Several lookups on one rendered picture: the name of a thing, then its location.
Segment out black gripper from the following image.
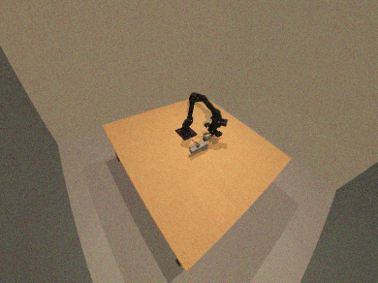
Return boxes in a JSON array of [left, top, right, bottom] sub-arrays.
[[205, 122, 223, 138]]

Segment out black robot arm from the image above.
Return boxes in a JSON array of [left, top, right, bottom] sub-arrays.
[[181, 92, 228, 133]]

